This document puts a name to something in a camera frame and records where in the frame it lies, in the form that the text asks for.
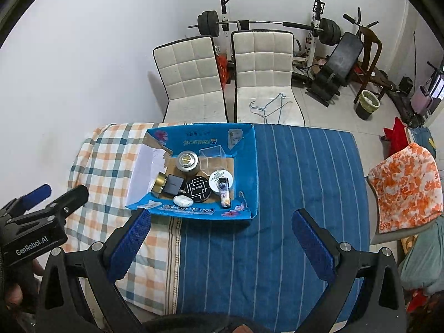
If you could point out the teal cloth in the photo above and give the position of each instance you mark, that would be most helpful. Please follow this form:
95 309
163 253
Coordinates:
421 260

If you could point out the barbell with black plates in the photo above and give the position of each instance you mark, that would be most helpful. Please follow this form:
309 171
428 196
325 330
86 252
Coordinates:
208 24

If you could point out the clear plastic box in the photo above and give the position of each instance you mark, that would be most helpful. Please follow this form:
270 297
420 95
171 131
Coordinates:
215 158

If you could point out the dark grey square box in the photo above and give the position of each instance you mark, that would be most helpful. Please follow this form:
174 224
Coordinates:
172 184

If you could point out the person's left hand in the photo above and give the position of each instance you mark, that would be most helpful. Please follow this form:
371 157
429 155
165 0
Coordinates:
14 296

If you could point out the blue striped blanket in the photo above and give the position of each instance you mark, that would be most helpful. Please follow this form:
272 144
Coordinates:
277 215

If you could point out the red bag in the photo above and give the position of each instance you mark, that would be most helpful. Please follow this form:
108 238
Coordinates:
222 71

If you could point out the dark trash bin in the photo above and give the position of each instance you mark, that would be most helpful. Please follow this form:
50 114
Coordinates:
367 105

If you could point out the small red cloth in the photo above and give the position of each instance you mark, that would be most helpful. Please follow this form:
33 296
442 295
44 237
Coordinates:
418 301

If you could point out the silver round tin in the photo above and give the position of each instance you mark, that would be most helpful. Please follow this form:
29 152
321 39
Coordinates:
187 162

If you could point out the checked blanket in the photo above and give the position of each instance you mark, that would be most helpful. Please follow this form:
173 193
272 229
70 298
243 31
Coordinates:
104 166

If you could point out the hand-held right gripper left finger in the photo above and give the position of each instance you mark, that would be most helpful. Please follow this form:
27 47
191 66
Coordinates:
128 246

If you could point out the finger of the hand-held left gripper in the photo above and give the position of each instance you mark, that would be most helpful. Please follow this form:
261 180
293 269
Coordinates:
71 197
36 192

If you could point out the white padded chair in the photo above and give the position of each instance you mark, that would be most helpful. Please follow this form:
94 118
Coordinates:
263 69
190 76

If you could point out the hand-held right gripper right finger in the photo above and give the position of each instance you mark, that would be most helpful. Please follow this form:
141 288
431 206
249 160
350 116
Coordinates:
312 246

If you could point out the purple suitcase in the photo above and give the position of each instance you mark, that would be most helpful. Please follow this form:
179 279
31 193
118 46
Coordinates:
421 101

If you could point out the orange floral chair cover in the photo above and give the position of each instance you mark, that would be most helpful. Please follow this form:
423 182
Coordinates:
406 187

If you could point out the small colourful tube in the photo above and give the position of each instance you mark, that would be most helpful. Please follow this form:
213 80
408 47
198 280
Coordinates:
224 196

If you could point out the blue cardboard box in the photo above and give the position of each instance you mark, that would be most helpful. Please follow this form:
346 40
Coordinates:
242 166

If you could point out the white weight rack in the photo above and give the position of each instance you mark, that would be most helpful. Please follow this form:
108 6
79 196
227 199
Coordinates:
224 14

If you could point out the black patterned round tin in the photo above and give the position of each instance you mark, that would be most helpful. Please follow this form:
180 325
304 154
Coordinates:
197 190

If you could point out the white earbud case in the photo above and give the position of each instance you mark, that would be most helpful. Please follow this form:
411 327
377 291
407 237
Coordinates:
183 200

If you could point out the brown wooden chair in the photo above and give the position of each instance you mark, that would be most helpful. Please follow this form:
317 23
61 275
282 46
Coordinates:
374 45

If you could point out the black weight bench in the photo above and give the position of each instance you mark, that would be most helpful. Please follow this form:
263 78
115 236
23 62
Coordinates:
338 66

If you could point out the white round tin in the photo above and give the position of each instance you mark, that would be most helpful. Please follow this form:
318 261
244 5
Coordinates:
222 177

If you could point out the gold round tin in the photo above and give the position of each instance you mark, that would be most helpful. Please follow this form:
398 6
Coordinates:
159 182

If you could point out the blue denim cloth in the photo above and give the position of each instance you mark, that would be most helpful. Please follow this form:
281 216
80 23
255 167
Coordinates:
421 137

